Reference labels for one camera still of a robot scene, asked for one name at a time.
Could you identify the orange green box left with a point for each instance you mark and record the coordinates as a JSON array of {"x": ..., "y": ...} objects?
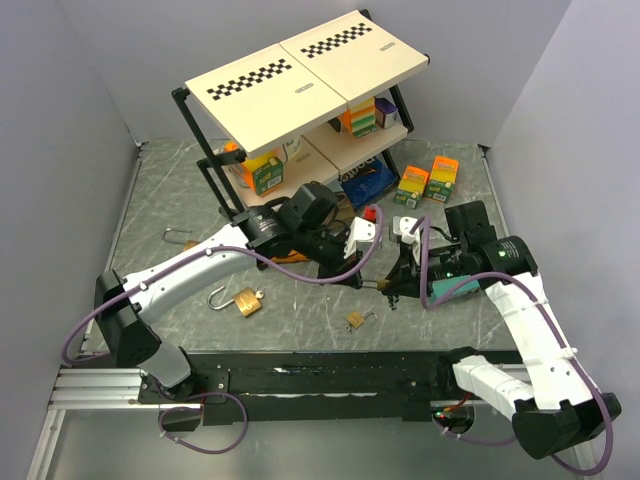
[{"x": 411, "y": 187}]

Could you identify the brass padlock with key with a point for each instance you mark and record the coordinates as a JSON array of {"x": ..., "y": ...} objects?
[{"x": 177, "y": 236}]

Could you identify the black frame cream shelf rack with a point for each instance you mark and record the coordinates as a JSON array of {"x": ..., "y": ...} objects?
[{"x": 300, "y": 87}]

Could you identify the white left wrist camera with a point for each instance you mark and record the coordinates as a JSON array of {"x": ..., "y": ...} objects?
[{"x": 363, "y": 232}]

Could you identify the stacked sponges pack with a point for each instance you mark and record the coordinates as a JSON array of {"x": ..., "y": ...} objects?
[{"x": 360, "y": 120}]

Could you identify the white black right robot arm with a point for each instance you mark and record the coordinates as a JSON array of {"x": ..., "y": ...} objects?
[{"x": 560, "y": 406}]

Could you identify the brown chips bag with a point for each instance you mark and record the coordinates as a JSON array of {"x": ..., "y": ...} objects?
[{"x": 344, "y": 210}]

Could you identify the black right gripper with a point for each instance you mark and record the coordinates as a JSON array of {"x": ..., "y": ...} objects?
[{"x": 403, "y": 278}]

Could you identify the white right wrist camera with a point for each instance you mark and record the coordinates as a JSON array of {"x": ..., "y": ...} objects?
[{"x": 405, "y": 229}]

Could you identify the white carton on shelf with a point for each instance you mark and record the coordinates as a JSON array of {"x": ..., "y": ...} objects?
[{"x": 290, "y": 149}]

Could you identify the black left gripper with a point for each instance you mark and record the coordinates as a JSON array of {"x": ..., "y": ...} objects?
[{"x": 340, "y": 265}]

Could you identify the orange green box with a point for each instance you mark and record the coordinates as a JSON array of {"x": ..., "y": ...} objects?
[
  {"x": 411, "y": 187},
  {"x": 442, "y": 179}
]

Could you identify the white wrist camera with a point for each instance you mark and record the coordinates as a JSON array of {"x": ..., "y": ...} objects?
[
  {"x": 405, "y": 229},
  {"x": 363, "y": 232}
]

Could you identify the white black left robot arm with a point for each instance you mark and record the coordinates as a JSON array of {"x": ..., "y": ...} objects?
[{"x": 260, "y": 234}]

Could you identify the orange green box right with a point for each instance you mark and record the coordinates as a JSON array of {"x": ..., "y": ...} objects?
[{"x": 442, "y": 179}]

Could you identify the blue snack bag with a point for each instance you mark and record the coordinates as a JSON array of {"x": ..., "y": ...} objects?
[{"x": 366, "y": 182}]

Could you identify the orange Kettle chips bag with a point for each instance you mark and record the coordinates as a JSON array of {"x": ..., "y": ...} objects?
[{"x": 292, "y": 257}]

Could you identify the teal rectangular box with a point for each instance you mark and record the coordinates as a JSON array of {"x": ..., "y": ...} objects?
[{"x": 459, "y": 285}]

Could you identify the purple white small box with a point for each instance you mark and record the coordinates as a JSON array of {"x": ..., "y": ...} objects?
[{"x": 386, "y": 112}]

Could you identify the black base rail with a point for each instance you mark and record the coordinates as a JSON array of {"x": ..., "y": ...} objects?
[{"x": 284, "y": 386}]

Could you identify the aluminium frame rail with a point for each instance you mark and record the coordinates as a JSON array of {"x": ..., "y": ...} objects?
[{"x": 95, "y": 389}]

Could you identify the orange bottle on shelf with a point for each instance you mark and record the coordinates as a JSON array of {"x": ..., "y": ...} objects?
[{"x": 234, "y": 158}]

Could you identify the large open brass padlock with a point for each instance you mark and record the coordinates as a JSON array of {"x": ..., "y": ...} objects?
[{"x": 248, "y": 301}]

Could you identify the green yellow box on shelf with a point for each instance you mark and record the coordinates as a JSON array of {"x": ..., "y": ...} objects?
[{"x": 264, "y": 173}]

